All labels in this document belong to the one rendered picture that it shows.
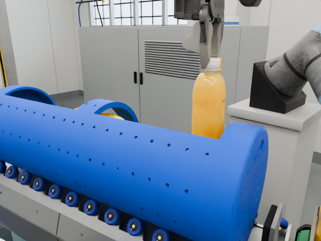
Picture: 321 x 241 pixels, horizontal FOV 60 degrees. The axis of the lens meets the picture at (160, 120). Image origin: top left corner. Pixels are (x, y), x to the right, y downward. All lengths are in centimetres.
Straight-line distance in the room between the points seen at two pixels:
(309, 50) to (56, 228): 106
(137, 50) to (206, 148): 235
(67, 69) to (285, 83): 535
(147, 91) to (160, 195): 227
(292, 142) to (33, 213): 97
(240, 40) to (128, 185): 172
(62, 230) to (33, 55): 512
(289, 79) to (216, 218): 81
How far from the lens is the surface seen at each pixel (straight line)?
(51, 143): 79
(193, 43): 58
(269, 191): 133
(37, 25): 591
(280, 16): 342
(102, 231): 81
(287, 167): 125
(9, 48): 177
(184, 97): 250
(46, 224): 98
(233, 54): 219
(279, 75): 123
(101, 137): 67
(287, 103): 123
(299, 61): 122
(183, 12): 59
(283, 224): 79
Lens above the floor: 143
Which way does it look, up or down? 18 degrees down
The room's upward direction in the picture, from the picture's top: straight up
